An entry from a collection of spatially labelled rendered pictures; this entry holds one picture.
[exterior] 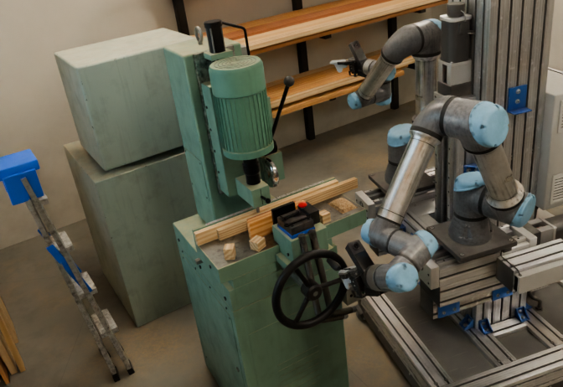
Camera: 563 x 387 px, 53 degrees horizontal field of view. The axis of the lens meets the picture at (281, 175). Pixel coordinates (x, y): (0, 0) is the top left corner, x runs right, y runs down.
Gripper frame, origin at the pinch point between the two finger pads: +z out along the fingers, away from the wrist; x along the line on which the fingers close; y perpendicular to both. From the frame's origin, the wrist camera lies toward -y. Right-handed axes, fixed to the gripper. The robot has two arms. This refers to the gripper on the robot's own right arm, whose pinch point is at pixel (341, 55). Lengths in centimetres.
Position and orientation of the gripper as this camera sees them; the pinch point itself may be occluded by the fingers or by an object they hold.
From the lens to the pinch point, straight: 281.9
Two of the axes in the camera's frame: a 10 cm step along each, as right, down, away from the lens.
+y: 2.3, 8.4, 4.9
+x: 8.2, -4.4, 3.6
